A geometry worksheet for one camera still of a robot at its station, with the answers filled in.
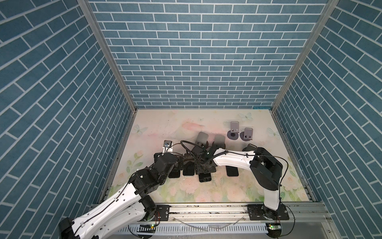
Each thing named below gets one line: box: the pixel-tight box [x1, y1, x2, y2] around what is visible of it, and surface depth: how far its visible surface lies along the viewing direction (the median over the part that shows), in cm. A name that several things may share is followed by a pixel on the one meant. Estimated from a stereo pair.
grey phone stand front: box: [239, 127, 254, 142], surface depth 101 cm
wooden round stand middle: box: [194, 131, 209, 149], surface depth 98 cm
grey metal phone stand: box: [226, 120, 240, 140], surface depth 102 cm
